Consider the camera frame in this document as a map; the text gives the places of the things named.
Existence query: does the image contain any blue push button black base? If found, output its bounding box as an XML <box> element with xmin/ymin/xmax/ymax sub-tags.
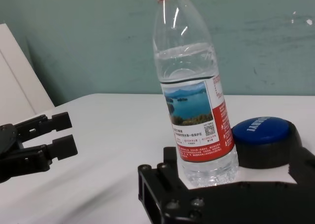
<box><xmin>231</xmin><ymin>116</ymin><xmax>302</xmax><ymax>169</ymax></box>

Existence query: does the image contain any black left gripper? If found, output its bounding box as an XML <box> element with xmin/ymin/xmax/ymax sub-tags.
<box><xmin>0</xmin><ymin>112</ymin><xmax>78</xmax><ymax>183</ymax></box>

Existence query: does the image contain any clear water bottle red cap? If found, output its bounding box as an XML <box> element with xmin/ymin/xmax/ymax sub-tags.
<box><xmin>151</xmin><ymin>0</ymin><xmax>240</xmax><ymax>188</ymax></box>

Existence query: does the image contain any white panel board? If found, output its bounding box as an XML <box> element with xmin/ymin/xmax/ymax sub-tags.
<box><xmin>0</xmin><ymin>23</ymin><xmax>56</xmax><ymax>123</ymax></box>

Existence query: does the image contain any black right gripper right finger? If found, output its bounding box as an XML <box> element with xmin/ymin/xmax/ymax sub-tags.
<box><xmin>286</xmin><ymin>147</ymin><xmax>315</xmax><ymax>186</ymax></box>

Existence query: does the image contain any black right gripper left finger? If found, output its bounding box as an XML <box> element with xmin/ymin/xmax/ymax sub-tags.
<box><xmin>137</xmin><ymin>147</ymin><xmax>189</xmax><ymax>224</ymax></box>

